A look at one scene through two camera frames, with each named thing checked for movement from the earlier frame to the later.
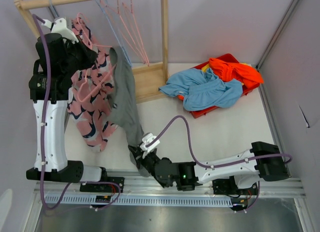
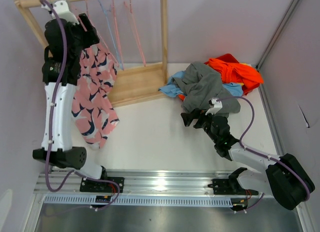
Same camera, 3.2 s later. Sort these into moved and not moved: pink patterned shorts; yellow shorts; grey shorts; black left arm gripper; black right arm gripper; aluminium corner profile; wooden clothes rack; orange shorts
Moved: grey shorts; black right arm gripper; black left arm gripper; yellow shorts
Not moved: orange shorts; pink patterned shorts; wooden clothes rack; aluminium corner profile
